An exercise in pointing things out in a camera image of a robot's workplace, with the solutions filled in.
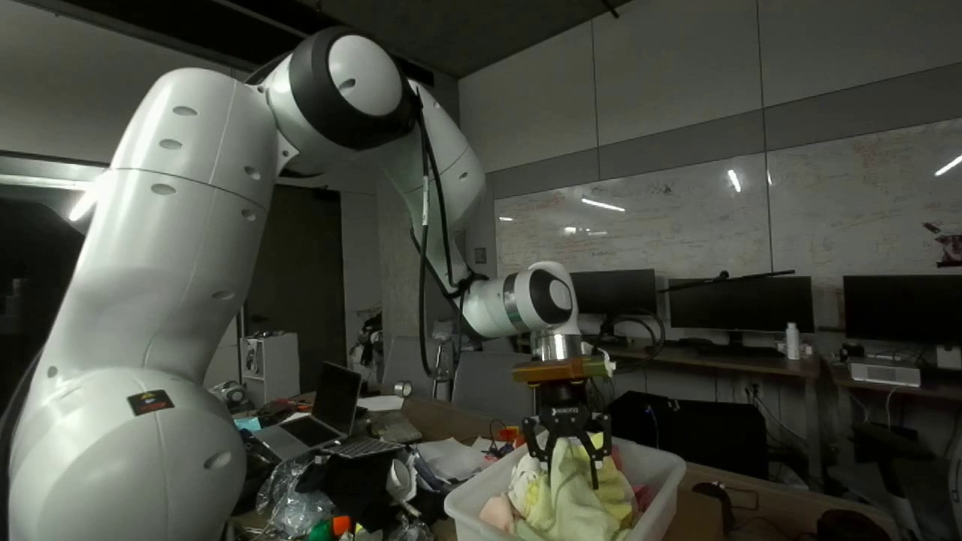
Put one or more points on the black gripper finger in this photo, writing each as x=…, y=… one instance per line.
x=599, y=454
x=542, y=446

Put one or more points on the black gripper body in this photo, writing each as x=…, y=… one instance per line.
x=568, y=410

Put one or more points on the pale green towel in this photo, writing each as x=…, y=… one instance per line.
x=574, y=501

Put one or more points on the peach printed cloth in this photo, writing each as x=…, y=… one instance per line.
x=496, y=512

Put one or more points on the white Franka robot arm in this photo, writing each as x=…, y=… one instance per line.
x=182, y=250

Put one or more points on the white plastic storage box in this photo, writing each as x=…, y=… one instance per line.
x=664, y=482

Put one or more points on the white box device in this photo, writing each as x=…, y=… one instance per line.
x=884, y=375

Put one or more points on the grey chair back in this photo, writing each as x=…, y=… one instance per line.
x=486, y=385

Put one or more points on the white paper pile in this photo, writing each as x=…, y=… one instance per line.
x=453, y=464

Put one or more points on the black computer monitor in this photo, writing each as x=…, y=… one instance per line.
x=617, y=291
x=904, y=311
x=740, y=302

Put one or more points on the long wooden desk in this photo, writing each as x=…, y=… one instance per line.
x=723, y=361

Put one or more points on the open grey laptop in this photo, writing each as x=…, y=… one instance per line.
x=336, y=402

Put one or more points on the white plastic bottle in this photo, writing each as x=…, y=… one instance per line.
x=791, y=344

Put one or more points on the clear plastic bag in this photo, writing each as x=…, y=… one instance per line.
x=295, y=506

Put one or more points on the white cabinet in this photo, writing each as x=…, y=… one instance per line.
x=273, y=365

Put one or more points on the orange gripper mount plate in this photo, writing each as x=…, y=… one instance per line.
x=561, y=370

